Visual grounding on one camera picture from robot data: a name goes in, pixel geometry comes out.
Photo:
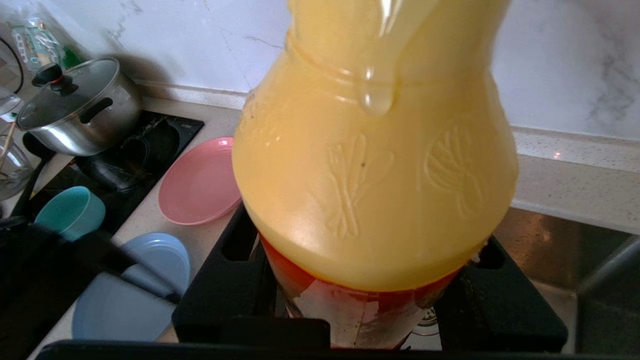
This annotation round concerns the clear round glass container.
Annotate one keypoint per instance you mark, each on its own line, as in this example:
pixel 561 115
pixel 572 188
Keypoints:
pixel 7 95

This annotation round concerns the stainless steel sink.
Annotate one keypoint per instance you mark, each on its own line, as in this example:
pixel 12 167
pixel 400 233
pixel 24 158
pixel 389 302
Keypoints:
pixel 540 250

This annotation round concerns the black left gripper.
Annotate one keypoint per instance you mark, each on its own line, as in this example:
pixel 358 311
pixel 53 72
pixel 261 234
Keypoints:
pixel 40 290

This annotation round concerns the black glass cooktop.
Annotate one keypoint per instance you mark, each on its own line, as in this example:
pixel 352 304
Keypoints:
pixel 185 125

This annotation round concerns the clear printed plastic bag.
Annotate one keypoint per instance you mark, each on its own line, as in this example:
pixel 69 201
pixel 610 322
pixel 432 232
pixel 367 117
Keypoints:
pixel 40 35

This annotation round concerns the orange dish soap bottle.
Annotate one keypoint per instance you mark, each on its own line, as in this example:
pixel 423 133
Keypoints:
pixel 375 175

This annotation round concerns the blue plate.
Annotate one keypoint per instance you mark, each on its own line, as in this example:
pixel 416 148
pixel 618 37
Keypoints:
pixel 125 315

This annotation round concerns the clear glass bowl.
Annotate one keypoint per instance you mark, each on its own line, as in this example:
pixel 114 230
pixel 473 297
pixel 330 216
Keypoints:
pixel 12 170

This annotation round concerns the metal sink drain strainer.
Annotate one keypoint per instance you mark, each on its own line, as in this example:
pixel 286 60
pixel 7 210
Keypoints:
pixel 427 322

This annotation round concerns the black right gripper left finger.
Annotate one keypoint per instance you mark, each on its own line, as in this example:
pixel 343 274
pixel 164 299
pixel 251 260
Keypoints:
pixel 225 290

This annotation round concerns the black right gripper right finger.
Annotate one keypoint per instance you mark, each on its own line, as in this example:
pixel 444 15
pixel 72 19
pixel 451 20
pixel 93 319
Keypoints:
pixel 500 310

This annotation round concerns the pink plate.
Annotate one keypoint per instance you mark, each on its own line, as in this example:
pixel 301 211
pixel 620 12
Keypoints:
pixel 200 185

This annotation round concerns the teal cup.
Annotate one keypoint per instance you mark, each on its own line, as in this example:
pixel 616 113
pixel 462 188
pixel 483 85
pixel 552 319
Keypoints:
pixel 70 212

